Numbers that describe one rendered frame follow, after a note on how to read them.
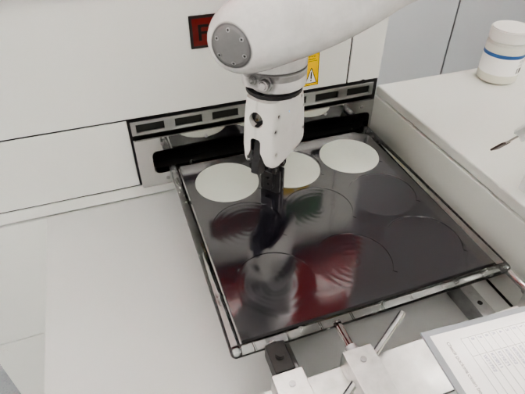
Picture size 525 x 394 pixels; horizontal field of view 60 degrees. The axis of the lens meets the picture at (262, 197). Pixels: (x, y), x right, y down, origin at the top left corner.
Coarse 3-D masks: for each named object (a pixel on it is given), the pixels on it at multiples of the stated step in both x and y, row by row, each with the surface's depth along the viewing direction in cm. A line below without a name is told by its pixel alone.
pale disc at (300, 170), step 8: (296, 152) 78; (288, 160) 76; (296, 160) 76; (304, 160) 76; (312, 160) 76; (288, 168) 74; (296, 168) 74; (304, 168) 74; (312, 168) 74; (288, 176) 72; (296, 176) 72; (304, 176) 72; (312, 176) 72; (288, 184) 71; (296, 184) 71; (304, 184) 71
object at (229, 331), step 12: (180, 180) 71; (180, 192) 69; (192, 216) 65; (192, 228) 63; (204, 252) 59; (204, 264) 58; (216, 288) 55; (216, 300) 53; (216, 312) 53; (228, 312) 53; (228, 324) 51; (228, 336) 50; (228, 348) 49
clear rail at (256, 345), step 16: (480, 272) 57; (496, 272) 57; (432, 288) 55; (448, 288) 55; (368, 304) 53; (400, 304) 53; (320, 320) 51; (336, 320) 51; (352, 320) 52; (272, 336) 50; (288, 336) 50; (304, 336) 50; (240, 352) 48; (256, 352) 49
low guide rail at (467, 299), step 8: (464, 288) 61; (472, 288) 61; (456, 296) 62; (464, 296) 61; (472, 296) 60; (480, 296) 60; (456, 304) 63; (464, 304) 61; (472, 304) 60; (480, 304) 59; (488, 304) 59; (464, 312) 62; (472, 312) 60; (480, 312) 58; (488, 312) 58
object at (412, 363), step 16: (384, 352) 51; (400, 352) 51; (416, 352) 51; (336, 368) 49; (400, 368) 49; (416, 368) 49; (432, 368) 49; (320, 384) 48; (336, 384) 48; (400, 384) 48; (416, 384) 48; (432, 384) 48; (448, 384) 48
